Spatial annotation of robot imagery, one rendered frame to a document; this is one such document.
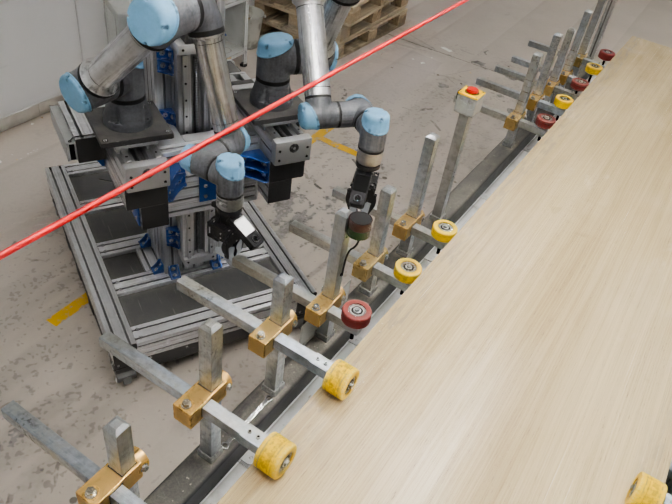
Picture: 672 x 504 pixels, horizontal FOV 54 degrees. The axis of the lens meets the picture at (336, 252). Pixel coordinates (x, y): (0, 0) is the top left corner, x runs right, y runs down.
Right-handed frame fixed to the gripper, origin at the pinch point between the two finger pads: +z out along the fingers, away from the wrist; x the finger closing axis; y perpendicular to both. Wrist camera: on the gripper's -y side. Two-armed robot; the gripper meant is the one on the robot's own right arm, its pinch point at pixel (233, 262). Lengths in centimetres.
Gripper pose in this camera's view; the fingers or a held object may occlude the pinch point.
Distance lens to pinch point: 196.3
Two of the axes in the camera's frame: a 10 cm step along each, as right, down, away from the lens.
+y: -8.3, -4.3, 3.5
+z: -1.2, 7.6, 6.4
